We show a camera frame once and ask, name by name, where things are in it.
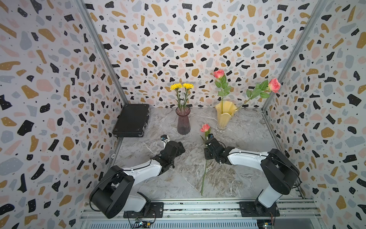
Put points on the black briefcase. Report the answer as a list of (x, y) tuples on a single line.
[(132, 121)]

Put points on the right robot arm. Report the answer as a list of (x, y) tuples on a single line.
[(280, 172)]

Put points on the aluminium right corner post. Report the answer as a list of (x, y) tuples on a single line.
[(315, 14)]

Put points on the green circuit board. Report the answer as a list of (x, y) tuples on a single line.
[(141, 224)]

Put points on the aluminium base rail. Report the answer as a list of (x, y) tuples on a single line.
[(215, 214)]

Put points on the purple ribbed glass vase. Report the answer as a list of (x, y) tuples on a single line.
[(183, 125)]

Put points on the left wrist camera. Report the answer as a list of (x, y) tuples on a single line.
[(165, 139)]

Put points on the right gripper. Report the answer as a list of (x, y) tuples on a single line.
[(206, 151)]

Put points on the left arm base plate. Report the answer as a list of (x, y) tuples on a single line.
[(150, 210)]

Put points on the aluminium corner post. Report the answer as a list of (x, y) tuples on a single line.
[(80, 5), (315, 14)]

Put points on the yellow fluted glass vase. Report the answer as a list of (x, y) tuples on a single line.
[(225, 111)]

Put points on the aluminium left corner post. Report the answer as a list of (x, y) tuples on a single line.
[(80, 5)]

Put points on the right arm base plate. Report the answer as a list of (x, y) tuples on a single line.
[(256, 209)]

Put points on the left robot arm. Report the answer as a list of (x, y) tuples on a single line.
[(113, 193)]

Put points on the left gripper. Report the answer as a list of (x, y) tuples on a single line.
[(180, 151)]

